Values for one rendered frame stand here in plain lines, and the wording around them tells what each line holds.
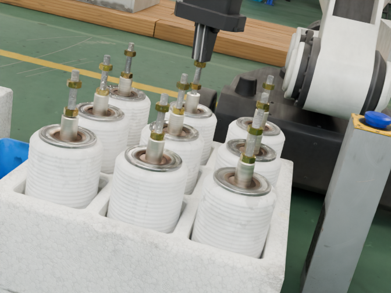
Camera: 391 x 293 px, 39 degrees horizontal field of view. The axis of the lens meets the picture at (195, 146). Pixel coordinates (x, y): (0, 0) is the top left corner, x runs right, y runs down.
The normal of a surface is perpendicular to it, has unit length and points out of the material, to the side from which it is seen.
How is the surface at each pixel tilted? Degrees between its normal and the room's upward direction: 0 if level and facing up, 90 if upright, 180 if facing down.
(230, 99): 45
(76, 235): 90
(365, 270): 0
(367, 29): 52
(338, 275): 90
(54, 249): 90
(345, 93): 93
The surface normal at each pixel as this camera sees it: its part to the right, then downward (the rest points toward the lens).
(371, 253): 0.19, -0.91
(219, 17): -0.55, 0.21
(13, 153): -0.18, 0.29
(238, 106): 0.00, -0.40
